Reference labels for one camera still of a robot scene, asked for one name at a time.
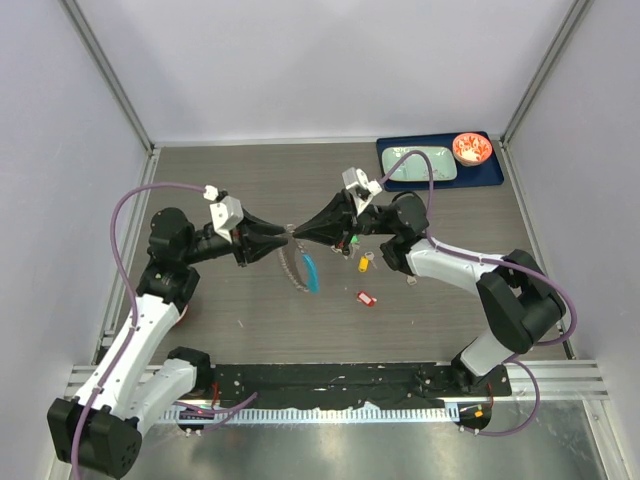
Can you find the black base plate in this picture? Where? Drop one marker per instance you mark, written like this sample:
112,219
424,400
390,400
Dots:
388,386

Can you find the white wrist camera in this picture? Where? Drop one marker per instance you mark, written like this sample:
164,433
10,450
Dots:
361,189
226,211

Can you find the yellow tagged key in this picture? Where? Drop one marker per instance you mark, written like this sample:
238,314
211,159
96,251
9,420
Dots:
366,262

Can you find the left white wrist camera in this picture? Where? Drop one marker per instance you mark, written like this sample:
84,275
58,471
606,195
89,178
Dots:
226,211

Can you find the white slotted cable duct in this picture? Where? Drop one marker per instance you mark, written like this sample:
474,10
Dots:
369,413

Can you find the red patterned bowl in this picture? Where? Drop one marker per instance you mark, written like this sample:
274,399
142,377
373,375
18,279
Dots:
472,149

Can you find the light green rectangular plate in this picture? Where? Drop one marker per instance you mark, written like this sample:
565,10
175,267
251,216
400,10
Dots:
415,169

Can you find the red tagged keys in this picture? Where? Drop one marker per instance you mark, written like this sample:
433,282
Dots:
366,299

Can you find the dark blue tray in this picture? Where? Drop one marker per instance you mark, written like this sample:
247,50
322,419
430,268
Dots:
486,174

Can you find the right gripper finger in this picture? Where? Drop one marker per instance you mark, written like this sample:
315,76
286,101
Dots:
332,218
328,234

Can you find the metal keyring holder blue handle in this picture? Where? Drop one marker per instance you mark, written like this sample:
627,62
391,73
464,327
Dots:
297,264

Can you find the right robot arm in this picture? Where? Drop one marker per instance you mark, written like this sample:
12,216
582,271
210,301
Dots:
520,303

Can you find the green tagged key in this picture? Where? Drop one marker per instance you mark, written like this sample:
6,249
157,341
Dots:
354,241

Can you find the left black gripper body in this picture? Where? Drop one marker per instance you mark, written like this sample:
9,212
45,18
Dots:
238,244

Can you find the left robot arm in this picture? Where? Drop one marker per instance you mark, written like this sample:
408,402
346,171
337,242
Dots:
102,427

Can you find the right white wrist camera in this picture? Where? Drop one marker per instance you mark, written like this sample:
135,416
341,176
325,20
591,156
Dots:
361,189

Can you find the black tagged key bunch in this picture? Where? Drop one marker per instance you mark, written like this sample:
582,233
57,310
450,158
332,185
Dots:
340,249

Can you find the aluminium frame rail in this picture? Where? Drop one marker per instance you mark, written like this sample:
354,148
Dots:
129,224

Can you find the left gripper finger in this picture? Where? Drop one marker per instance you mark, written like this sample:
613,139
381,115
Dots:
258,246
252,225

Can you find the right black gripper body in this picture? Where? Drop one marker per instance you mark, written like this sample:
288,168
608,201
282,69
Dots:
365,225

